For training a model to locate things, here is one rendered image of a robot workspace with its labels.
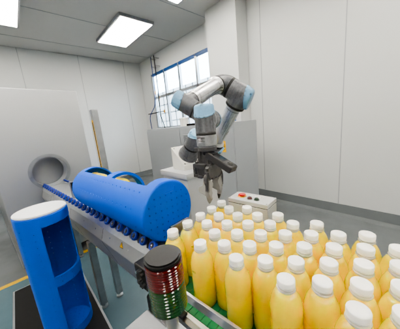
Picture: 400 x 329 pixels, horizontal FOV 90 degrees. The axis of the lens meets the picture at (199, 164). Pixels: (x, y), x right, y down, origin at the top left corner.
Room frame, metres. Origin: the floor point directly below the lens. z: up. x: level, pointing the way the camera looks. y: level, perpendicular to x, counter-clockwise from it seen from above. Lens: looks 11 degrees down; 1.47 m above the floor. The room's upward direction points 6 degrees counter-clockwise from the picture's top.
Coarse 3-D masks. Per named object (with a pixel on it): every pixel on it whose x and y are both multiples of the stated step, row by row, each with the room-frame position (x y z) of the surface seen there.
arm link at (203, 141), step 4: (196, 136) 0.74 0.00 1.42; (200, 136) 0.72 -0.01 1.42; (204, 136) 0.71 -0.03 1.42; (208, 136) 0.71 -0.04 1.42; (212, 136) 0.72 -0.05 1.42; (216, 136) 0.74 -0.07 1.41; (196, 140) 0.74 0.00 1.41; (200, 140) 0.72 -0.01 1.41; (204, 140) 0.71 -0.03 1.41; (208, 140) 0.71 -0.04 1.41; (212, 140) 0.72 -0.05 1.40; (216, 140) 0.73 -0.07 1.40; (200, 144) 0.72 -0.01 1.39; (204, 144) 0.71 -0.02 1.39; (208, 144) 0.71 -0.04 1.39; (212, 144) 0.72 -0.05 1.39; (216, 144) 0.73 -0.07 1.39
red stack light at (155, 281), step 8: (176, 264) 0.29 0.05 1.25; (152, 272) 0.27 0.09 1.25; (160, 272) 0.27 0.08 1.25; (168, 272) 0.27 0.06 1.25; (176, 272) 0.28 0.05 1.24; (152, 280) 0.27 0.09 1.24; (160, 280) 0.27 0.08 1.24; (168, 280) 0.27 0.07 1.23; (176, 280) 0.28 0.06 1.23; (152, 288) 0.27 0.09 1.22; (160, 288) 0.27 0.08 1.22; (168, 288) 0.27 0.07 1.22; (176, 288) 0.28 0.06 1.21
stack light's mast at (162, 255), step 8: (160, 248) 0.32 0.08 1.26; (168, 248) 0.32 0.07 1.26; (176, 248) 0.31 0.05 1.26; (152, 256) 0.30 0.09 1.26; (160, 256) 0.30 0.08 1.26; (168, 256) 0.30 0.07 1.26; (176, 256) 0.29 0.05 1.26; (144, 264) 0.28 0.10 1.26; (152, 264) 0.28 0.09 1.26; (160, 264) 0.28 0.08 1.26; (168, 264) 0.28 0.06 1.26; (168, 320) 0.29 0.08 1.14; (176, 320) 0.30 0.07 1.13; (168, 328) 0.29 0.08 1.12; (176, 328) 0.29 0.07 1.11
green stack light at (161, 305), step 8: (184, 280) 0.30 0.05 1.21; (184, 288) 0.29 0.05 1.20; (152, 296) 0.28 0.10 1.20; (160, 296) 0.27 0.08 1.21; (168, 296) 0.27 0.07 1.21; (176, 296) 0.28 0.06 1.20; (184, 296) 0.29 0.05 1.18; (152, 304) 0.28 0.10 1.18; (160, 304) 0.27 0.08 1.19; (168, 304) 0.27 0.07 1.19; (176, 304) 0.28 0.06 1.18; (184, 304) 0.29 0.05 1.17; (152, 312) 0.28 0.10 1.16; (160, 312) 0.27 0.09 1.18; (168, 312) 0.27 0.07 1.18; (176, 312) 0.27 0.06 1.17
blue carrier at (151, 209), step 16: (80, 176) 1.32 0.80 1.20; (96, 176) 1.20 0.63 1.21; (112, 176) 1.10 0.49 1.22; (80, 192) 1.23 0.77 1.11; (96, 192) 1.08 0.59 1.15; (112, 192) 0.97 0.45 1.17; (128, 192) 0.89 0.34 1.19; (144, 192) 0.82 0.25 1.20; (160, 192) 0.83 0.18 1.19; (176, 192) 0.90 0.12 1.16; (96, 208) 1.11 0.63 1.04; (112, 208) 0.94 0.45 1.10; (128, 208) 0.84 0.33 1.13; (144, 208) 0.77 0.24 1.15; (160, 208) 0.82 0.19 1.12; (176, 208) 0.89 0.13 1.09; (128, 224) 0.86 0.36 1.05; (144, 224) 0.76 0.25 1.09; (160, 224) 0.81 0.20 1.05; (160, 240) 0.81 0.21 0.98
